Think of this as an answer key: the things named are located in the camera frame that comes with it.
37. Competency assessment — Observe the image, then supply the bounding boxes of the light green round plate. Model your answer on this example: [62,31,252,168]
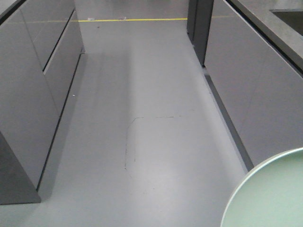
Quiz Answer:
[220,148,303,227]

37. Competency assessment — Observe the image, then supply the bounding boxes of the dark tall cabinet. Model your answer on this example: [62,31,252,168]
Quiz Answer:
[187,0,214,67]

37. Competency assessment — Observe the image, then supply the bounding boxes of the grey sink counter cabinet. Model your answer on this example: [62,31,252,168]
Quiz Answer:
[205,0,303,170]

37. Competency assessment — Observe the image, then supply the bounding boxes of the grey cabinet left side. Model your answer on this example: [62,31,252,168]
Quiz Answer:
[0,0,84,204]

